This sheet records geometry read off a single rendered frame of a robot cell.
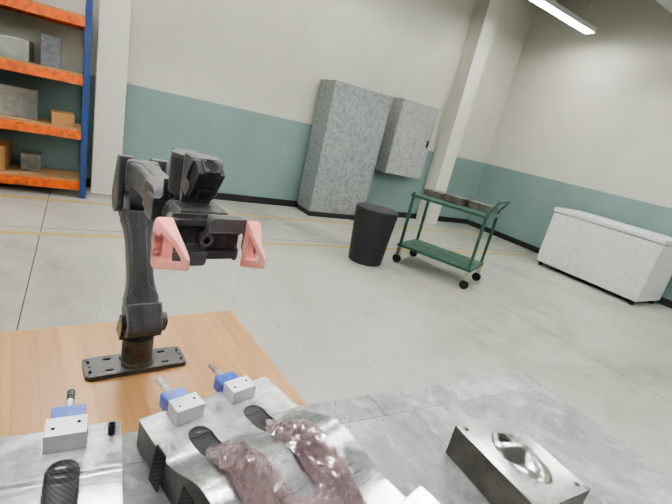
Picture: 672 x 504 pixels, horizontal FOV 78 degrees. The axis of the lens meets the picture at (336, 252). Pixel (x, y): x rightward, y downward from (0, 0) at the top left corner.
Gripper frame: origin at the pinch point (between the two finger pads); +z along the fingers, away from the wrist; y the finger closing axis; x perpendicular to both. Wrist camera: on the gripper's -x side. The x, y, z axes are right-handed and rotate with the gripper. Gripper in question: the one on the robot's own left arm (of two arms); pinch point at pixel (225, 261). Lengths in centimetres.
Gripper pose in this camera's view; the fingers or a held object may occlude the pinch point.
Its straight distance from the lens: 52.6
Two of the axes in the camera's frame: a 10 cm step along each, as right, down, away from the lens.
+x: -2.2, 9.3, 3.0
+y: 8.0, 0.0, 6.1
